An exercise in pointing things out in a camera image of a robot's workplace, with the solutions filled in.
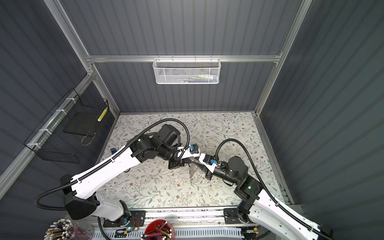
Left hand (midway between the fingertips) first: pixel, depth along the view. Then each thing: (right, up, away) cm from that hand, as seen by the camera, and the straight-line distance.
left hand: (190, 159), depth 67 cm
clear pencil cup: (-48, -25, -10) cm, 55 cm away
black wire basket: (-60, +12, +6) cm, 62 cm away
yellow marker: (-49, +21, +15) cm, 56 cm away
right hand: (+3, 0, -2) cm, 4 cm away
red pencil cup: (-13, -30, -3) cm, 33 cm away
